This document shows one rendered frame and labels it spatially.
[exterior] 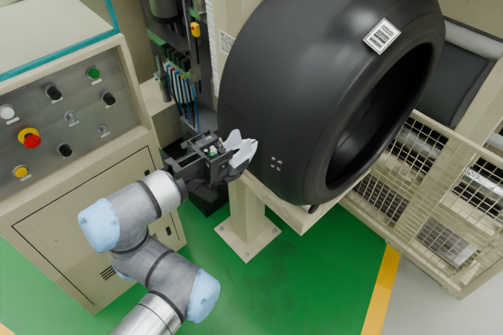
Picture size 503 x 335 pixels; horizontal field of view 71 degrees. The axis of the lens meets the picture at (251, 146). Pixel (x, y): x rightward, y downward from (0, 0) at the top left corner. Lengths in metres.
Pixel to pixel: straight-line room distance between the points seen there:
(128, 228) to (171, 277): 0.11
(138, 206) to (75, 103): 0.63
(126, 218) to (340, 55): 0.46
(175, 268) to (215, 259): 1.35
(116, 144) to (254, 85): 0.68
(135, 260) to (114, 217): 0.10
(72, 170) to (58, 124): 0.17
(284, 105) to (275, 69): 0.07
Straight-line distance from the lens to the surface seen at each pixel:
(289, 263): 1.97
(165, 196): 0.61
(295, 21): 0.73
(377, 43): 0.69
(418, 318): 2.03
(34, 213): 1.31
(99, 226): 0.59
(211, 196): 0.73
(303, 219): 1.09
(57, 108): 1.15
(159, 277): 0.64
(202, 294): 0.61
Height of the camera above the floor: 1.81
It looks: 49 degrees down
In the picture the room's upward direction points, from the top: straight up
